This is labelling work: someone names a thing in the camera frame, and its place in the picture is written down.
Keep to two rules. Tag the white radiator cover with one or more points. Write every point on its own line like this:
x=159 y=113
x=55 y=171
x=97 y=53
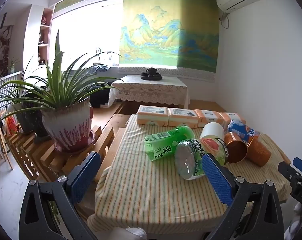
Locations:
x=3 y=82

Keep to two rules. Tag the orange tissue packet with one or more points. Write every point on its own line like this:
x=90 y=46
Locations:
x=232 y=118
x=183 y=117
x=209 y=118
x=152 y=115

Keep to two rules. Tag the red pot saucer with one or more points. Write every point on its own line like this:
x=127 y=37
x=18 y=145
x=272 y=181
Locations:
x=89 y=140

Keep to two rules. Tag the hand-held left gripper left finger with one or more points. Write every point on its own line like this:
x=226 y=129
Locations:
x=84 y=177

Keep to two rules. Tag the wooden plant stand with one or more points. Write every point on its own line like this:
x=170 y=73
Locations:
x=48 y=160

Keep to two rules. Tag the white paper cup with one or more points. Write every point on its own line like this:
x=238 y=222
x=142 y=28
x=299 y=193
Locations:
x=212 y=130

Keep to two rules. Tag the orange cup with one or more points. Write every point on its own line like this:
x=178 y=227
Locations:
x=258 y=152

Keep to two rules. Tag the orange plastic bag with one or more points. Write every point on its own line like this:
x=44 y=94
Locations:
x=12 y=125

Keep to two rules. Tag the wooden table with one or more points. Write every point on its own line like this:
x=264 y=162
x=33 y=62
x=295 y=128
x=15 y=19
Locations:
x=116 y=123

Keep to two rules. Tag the small green spider plant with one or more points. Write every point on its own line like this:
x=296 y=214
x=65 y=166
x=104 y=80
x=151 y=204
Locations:
x=13 y=90

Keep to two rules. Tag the dark flower pot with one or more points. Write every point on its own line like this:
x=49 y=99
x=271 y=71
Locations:
x=28 y=120

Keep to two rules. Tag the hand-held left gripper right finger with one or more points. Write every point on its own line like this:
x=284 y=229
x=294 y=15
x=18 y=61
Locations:
x=217 y=177

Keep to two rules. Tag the black teapot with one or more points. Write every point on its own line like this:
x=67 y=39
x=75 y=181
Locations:
x=151 y=70

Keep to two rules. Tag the white cloth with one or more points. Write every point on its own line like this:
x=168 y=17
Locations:
x=134 y=233

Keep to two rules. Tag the copper metal cup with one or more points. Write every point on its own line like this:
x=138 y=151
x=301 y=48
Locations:
x=235 y=148

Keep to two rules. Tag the grapefruit green tea bottle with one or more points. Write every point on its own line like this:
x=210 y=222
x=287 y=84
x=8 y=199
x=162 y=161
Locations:
x=190 y=161

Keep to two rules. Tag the large green spider plant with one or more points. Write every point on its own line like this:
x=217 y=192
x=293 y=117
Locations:
x=61 y=85

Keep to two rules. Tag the wooden chair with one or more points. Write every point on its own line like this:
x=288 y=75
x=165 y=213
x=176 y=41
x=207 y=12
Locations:
x=2 y=142

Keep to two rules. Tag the low table with lace cloth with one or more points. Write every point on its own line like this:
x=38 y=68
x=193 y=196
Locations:
x=146 y=88

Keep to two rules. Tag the landscape painting curtain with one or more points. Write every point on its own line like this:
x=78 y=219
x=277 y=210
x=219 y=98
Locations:
x=166 y=30

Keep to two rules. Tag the blue and white cup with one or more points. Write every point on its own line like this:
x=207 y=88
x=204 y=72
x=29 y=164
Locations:
x=242 y=130

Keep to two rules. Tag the large glazed flower pot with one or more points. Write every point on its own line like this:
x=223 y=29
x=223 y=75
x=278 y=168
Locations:
x=66 y=127

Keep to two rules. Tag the white wall shelf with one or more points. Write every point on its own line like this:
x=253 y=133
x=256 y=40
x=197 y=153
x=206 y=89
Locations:
x=42 y=32

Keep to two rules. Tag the black tea tray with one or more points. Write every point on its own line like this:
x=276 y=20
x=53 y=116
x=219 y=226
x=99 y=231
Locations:
x=152 y=76

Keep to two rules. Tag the striped tablecloth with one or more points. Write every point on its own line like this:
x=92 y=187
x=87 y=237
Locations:
x=146 y=192

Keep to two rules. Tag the dark bag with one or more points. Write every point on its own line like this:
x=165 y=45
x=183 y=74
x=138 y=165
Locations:
x=99 y=95

